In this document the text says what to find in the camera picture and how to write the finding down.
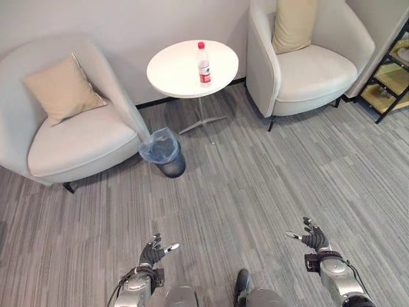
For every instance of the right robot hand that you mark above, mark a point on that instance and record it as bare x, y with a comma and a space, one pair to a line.
315, 238

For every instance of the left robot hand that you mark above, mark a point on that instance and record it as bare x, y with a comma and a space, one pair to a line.
149, 254

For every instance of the small black mesh bin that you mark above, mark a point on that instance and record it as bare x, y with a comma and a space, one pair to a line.
168, 160

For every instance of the blue plastic bin bag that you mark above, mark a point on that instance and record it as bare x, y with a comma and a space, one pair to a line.
158, 146

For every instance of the round white tea table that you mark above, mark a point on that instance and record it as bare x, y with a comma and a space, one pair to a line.
192, 68

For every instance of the silver robot left leg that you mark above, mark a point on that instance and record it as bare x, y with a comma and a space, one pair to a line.
179, 297

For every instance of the silver robot leg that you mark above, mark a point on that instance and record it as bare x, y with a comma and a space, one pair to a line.
265, 298
179, 297

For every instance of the silver robot right leg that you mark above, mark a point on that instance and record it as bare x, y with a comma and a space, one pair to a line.
265, 298

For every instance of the dark robot foot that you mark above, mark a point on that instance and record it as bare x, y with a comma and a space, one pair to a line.
242, 283

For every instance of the light grey armchair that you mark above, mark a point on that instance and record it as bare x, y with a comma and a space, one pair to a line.
64, 128
306, 73

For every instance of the beige square cushion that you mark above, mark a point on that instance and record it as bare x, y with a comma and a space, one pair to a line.
62, 88
294, 24

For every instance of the clear water bottle red label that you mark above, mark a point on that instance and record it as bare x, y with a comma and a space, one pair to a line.
204, 65

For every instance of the black frame shelf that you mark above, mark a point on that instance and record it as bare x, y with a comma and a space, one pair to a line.
388, 76

